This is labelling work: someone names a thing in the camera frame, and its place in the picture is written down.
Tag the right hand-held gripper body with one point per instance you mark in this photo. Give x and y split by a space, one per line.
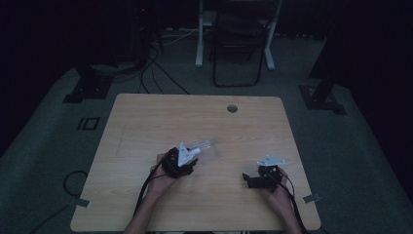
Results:
268 175

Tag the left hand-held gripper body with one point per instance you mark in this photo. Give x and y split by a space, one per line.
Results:
177 164

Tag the clear plastic bag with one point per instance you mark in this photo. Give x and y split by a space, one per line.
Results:
209 152

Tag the person's left hand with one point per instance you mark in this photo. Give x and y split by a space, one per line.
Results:
160 182

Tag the person's right hand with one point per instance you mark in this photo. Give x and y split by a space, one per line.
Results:
280 196

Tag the grey tape piece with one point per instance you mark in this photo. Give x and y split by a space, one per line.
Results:
80 202
311 198

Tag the black folding chair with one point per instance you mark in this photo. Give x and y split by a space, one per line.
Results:
238 42

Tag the dark equipment rack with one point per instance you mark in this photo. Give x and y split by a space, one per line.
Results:
144 29

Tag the black stand with base plate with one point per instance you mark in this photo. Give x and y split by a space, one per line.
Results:
321 97
89 86

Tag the white desk frame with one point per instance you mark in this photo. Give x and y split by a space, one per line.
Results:
201 39

